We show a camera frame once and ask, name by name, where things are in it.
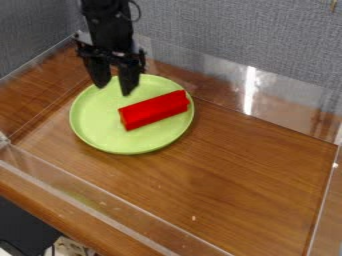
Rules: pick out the light green round plate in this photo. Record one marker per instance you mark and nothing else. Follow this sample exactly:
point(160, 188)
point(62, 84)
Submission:
point(96, 119)

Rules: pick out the red rectangular block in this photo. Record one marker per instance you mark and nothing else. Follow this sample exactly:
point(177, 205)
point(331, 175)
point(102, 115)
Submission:
point(154, 109)

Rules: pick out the black box under table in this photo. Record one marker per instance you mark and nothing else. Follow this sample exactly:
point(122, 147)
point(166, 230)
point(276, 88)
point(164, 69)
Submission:
point(25, 231)

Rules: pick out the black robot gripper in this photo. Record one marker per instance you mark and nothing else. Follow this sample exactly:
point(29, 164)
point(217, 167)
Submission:
point(108, 44)

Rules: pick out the clear acrylic enclosure walls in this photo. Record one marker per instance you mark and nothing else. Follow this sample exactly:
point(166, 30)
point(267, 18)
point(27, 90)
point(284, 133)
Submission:
point(248, 186)

